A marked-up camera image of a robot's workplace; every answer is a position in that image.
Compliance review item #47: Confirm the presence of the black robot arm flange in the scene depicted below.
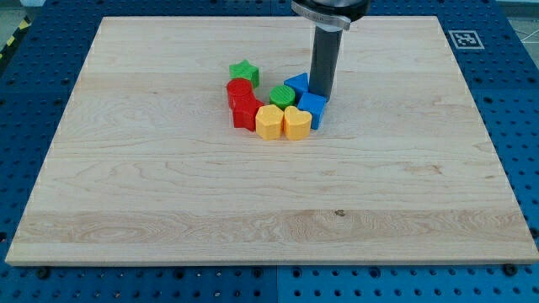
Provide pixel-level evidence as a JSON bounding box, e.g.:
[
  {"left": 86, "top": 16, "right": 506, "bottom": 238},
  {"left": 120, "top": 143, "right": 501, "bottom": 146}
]
[{"left": 291, "top": 0, "right": 371, "bottom": 30}]

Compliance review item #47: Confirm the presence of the red star block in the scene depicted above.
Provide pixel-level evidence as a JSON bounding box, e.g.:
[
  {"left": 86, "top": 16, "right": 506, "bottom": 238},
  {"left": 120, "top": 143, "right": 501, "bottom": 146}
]
[{"left": 232, "top": 97, "right": 264, "bottom": 131}]

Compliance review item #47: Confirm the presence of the green star block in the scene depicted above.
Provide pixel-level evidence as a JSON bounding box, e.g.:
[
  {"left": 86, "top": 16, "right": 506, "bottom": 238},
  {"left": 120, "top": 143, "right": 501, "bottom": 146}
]
[{"left": 229, "top": 59, "right": 259, "bottom": 88}]

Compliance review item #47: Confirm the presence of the yellow pentagon block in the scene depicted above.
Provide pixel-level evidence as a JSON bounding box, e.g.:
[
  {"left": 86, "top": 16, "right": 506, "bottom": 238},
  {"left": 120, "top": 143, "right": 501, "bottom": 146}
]
[{"left": 255, "top": 104, "right": 284, "bottom": 140}]

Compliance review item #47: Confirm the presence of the yellow heart block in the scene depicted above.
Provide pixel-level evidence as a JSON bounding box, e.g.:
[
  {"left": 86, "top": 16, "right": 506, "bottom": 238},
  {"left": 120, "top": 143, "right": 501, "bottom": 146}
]
[{"left": 284, "top": 106, "right": 312, "bottom": 141}]

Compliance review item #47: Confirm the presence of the red cylinder block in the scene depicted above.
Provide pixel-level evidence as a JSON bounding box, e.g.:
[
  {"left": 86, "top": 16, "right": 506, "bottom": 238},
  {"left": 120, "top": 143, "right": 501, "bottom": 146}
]
[{"left": 226, "top": 77, "right": 254, "bottom": 109}]

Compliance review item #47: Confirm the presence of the green cylinder block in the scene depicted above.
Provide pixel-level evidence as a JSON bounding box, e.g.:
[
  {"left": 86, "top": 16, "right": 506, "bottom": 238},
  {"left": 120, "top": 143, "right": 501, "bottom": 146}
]
[{"left": 269, "top": 85, "right": 296, "bottom": 109}]

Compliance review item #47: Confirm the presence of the blue cube block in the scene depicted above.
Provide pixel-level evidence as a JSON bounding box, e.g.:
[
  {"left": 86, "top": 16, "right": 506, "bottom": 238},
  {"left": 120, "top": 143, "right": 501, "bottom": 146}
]
[{"left": 297, "top": 93, "right": 327, "bottom": 130}]

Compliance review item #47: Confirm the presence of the blue triangle block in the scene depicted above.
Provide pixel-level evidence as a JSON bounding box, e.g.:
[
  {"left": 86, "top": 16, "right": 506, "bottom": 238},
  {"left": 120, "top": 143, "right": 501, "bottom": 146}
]
[{"left": 284, "top": 72, "right": 309, "bottom": 103}]

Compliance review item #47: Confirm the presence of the grey cylindrical pointer rod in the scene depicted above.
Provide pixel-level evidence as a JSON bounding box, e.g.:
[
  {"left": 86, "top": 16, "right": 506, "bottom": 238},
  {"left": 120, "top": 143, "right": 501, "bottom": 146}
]
[{"left": 309, "top": 24, "right": 343, "bottom": 100}]

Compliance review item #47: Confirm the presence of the light wooden board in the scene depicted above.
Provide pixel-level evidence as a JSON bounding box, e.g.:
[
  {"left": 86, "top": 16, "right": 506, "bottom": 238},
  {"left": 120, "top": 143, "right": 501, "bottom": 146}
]
[{"left": 6, "top": 16, "right": 538, "bottom": 266}]

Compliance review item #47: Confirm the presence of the white fiducial marker tag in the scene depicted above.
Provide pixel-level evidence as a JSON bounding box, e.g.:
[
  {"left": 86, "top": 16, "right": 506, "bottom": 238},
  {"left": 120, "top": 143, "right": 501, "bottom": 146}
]
[{"left": 448, "top": 30, "right": 484, "bottom": 50}]

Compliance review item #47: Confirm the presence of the yellow black hazard tape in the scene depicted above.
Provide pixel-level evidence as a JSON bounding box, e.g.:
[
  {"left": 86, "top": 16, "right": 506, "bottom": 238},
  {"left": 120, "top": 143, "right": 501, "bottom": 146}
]
[{"left": 1, "top": 16, "right": 32, "bottom": 61}]

